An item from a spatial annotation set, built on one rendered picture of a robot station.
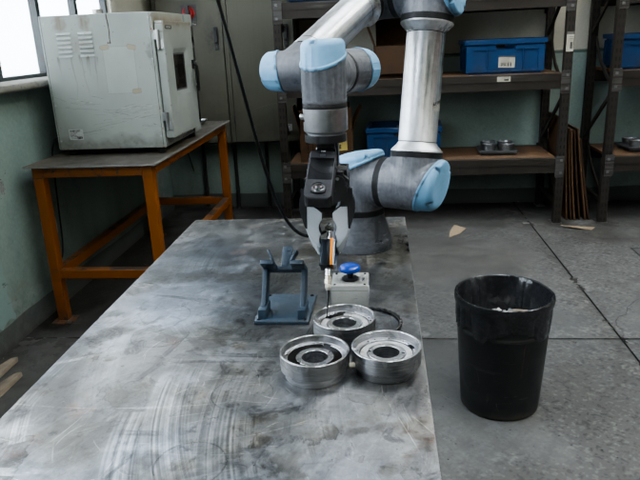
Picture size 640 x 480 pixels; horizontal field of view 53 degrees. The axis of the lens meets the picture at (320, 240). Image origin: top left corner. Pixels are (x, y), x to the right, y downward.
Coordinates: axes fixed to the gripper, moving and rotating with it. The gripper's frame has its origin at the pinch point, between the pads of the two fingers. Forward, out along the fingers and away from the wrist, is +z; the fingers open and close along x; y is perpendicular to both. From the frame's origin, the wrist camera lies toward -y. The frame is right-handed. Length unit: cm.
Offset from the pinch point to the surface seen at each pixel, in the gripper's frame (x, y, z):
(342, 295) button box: -1.8, 4.1, 10.7
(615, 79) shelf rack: -152, 329, -2
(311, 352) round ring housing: 1.2, -18.6, 10.7
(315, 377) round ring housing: -0.1, -25.7, 10.9
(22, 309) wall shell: 161, 152, 80
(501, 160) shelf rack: -83, 328, 49
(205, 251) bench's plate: 34, 37, 13
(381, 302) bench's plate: -9.0, 7.0, 13.2
